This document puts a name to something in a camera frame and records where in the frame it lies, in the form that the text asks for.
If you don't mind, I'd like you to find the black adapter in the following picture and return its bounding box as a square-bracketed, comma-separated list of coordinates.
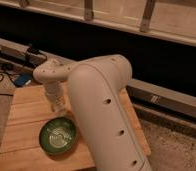
[26, 46, 40, 55]

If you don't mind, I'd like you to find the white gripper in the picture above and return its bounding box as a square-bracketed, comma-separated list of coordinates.
[44, 81, 62, 100]

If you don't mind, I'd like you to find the wooden board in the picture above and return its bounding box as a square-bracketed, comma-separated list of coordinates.
[0, 83, 152, 171]

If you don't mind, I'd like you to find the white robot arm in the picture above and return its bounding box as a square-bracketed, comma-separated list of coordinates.
[33, 54, 152, 171]

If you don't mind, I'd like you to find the blue box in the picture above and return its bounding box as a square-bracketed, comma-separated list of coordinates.
[14, 74, 31, 87]

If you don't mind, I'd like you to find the metal rail beam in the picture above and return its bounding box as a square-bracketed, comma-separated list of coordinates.
[0, 38, 196, 118]

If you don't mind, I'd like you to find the small white bottle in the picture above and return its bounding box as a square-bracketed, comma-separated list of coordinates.
[52, 99, 66, 114]

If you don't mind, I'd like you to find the green ceramic bowl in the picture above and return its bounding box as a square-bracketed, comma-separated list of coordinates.
[39, 117, 77, 155]

